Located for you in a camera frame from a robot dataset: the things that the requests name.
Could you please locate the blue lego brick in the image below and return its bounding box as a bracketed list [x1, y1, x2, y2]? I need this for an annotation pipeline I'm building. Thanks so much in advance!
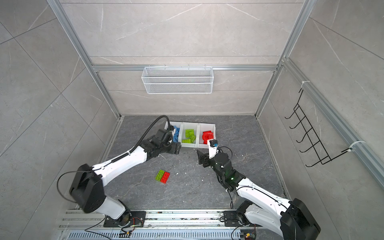
[173, 126, 180, 143]

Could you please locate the green lego brick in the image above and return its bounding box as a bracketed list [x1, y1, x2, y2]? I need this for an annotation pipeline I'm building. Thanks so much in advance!
[182, 139, 193, 144]
[190, 135, 196, 144]
[155, 170, 165, 182]
[185, 129, 195, 135]

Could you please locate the white three-compartment bin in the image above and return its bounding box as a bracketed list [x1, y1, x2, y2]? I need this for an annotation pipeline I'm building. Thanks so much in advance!
[170, 122, 216, 149]

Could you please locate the red lego brick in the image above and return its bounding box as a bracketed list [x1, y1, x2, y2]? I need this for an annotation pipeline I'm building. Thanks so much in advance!
[160, 172, 170, 184]

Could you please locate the red arch lego piece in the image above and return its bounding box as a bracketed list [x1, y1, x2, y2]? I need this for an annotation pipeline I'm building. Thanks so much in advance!
[202, 131, 214, 145]

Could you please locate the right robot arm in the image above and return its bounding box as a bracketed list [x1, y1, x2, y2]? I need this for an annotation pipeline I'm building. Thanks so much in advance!
[197, 151, 321, 240]

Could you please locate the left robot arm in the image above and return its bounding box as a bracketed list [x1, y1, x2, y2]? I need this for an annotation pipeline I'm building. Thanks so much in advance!
[69, 129, 182, 224]

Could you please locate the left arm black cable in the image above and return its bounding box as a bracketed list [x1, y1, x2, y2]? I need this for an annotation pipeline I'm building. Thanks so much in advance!
[128, 115, 172, 154]

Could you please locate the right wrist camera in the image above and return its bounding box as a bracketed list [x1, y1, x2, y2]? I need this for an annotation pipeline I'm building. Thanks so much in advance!
[208, 139, 218, 159]

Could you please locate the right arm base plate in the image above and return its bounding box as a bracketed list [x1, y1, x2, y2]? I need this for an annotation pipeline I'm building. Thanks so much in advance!
[219, 211, 261, 227]

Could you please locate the white wire mesh basket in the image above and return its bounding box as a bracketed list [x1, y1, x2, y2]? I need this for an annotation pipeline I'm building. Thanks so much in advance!
[142, 66, 214, 94]

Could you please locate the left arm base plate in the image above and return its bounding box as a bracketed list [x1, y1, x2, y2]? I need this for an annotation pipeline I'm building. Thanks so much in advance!
[103, 211, 147, 228]

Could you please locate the black wire hook rack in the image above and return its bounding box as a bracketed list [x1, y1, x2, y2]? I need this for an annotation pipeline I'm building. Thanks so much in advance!
[284, 89, 366, 168]

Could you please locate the metal front rail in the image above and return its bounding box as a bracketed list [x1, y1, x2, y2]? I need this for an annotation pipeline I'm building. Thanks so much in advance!
[58, 209, 281, 240]

